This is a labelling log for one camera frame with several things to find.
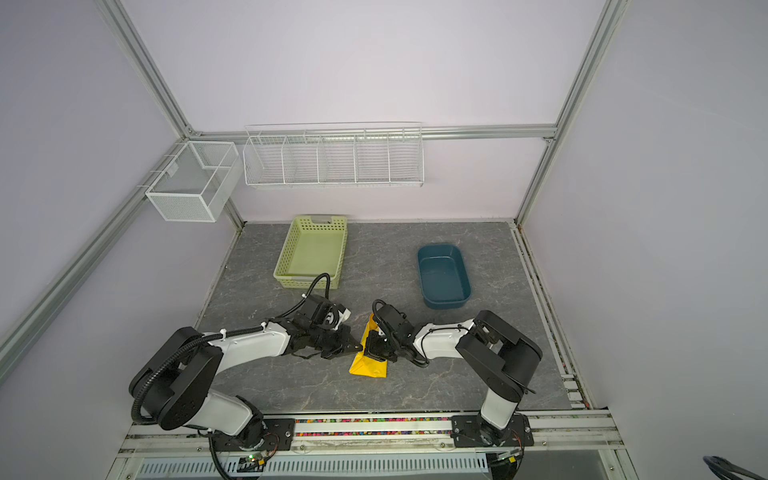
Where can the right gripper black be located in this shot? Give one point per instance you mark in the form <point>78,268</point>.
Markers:
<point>371,347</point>

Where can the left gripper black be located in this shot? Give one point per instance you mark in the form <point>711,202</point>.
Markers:
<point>344,337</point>

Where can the yellow paper napkin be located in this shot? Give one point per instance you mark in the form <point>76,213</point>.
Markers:
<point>363,365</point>

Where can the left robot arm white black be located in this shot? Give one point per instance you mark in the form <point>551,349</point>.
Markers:
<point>174,388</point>

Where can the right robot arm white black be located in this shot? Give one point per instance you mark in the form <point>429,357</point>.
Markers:
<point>500,355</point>

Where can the dark teal plastic bin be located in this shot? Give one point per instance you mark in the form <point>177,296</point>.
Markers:
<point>443,276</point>

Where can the green perforated plastic basket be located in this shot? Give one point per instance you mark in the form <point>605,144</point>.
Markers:
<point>313,245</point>

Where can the white wire shelf rack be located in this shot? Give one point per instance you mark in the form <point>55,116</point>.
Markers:
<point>338,154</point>

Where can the white mesh wall basket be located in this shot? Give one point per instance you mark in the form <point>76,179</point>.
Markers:
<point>197,182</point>

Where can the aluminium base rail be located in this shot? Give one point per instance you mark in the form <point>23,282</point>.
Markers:
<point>390,445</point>

